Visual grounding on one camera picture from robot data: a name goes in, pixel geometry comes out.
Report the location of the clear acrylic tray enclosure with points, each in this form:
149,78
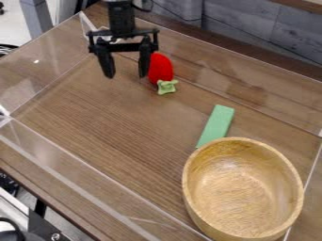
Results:
96,144

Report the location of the grey table leg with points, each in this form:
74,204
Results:
38,16

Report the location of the black metal bracket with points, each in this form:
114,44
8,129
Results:
40,227

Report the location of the wooden bowl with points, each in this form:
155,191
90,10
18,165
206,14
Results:
242,190

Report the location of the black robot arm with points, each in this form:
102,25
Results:
122,16

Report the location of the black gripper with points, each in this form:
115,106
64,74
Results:
142,40

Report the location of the red plush strawberry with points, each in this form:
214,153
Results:
161,74

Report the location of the green rectangular block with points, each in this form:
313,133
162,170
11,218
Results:
217,125

